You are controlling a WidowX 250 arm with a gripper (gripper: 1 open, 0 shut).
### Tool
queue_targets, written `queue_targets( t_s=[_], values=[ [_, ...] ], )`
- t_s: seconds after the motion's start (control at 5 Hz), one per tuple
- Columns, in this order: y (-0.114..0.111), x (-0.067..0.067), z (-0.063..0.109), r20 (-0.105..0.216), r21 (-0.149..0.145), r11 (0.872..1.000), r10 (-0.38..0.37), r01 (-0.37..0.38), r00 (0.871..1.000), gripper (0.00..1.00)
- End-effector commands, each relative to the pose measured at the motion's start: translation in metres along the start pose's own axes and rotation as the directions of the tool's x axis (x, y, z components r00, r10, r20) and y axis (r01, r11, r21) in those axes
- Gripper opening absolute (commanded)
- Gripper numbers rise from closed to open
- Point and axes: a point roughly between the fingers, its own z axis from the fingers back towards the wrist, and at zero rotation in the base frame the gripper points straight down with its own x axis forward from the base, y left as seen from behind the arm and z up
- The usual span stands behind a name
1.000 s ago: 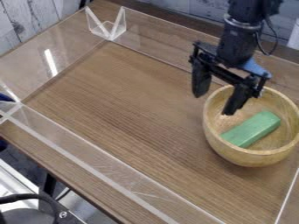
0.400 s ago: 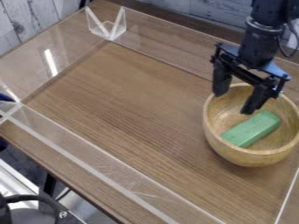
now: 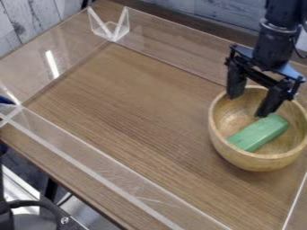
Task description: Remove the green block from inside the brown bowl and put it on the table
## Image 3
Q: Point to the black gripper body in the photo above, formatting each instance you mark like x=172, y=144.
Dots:
x=265, y=61

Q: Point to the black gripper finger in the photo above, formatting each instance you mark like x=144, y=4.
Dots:
x=236, y=81
x=271, y=102

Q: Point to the brown wooden bowl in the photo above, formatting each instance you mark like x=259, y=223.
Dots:
x=229, y=115

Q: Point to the green rectangular block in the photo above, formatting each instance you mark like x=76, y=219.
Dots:
x=259, y=133

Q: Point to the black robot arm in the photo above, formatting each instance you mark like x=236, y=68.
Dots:
x=285, y=12

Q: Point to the black table leg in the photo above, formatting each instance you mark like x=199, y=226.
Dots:
x=50, y=190

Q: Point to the clear acrylic tray wall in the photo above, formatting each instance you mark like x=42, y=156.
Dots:
x=108, y=93

